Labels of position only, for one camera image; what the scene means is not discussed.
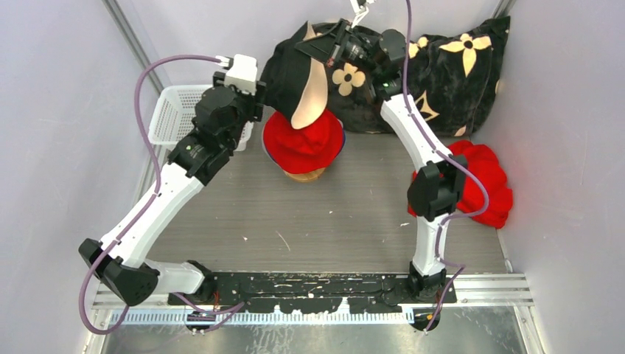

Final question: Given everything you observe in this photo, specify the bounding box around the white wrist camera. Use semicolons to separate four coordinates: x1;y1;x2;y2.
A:
216;54;258;96
349;0;376;28

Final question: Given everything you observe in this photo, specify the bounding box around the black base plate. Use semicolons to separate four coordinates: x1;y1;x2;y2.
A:
167;272;457;314

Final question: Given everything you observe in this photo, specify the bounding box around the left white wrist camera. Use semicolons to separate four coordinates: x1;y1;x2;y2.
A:
216;54;258;96

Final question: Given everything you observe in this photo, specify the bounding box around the black hat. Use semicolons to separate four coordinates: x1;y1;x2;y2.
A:
261;21;328;130

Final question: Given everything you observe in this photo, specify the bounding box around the red cloth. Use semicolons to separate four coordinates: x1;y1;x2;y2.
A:
408;140;514;229

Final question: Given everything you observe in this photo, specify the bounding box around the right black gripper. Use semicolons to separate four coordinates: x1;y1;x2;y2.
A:
293;19;378;77

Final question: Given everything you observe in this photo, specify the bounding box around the wooden hat stand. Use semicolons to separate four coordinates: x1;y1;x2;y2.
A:
284;167;326;183

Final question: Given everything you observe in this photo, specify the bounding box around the white plastic basket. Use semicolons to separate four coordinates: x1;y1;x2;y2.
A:
147;83;255;153

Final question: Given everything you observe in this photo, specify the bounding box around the black floral plush pillow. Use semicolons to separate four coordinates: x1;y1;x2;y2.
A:
327;15;511;137

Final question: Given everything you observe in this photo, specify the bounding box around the red hat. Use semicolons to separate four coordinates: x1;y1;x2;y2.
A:
262;109;346;174

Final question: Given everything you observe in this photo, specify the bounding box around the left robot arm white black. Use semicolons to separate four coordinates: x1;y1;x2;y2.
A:
79;73;267;306

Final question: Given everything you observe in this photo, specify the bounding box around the aluminium rail frame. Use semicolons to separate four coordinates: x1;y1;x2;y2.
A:
79;145;540;353

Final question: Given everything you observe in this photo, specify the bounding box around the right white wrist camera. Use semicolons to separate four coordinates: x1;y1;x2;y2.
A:
349;0;376;28

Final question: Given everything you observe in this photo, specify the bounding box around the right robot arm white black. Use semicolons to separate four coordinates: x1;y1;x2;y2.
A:
295;19;467;303

